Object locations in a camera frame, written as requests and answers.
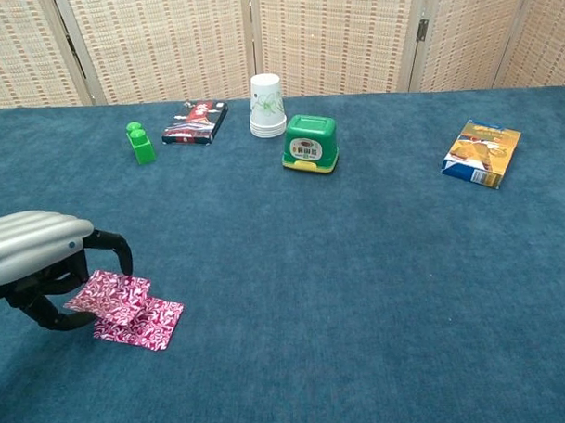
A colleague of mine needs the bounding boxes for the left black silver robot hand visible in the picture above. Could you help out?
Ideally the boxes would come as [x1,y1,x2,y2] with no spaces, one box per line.
[0,207,136,334]

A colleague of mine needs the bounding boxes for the white paper cups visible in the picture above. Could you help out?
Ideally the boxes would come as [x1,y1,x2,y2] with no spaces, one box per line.
[247,72,289,139]

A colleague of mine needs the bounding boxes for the green toy brick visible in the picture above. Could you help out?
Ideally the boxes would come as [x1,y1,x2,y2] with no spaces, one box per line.
[124,121,158,166]

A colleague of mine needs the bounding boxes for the dark red printed box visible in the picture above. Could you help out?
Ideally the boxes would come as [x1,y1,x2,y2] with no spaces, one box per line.
[160,98,231,147]

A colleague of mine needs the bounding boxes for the woven folding screen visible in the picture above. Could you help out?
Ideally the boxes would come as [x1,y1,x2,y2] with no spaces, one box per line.
[0,0,565,111]

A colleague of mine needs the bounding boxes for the blue felt table cover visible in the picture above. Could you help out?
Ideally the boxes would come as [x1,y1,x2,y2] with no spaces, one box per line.
[0,85,565,423]

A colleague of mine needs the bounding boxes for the green container with yellow base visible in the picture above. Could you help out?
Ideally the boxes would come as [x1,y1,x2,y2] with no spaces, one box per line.
[279,113,340,176]

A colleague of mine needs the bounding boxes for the yellow blue snack box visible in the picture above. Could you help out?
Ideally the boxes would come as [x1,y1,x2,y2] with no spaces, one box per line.
[439,117,524,192]

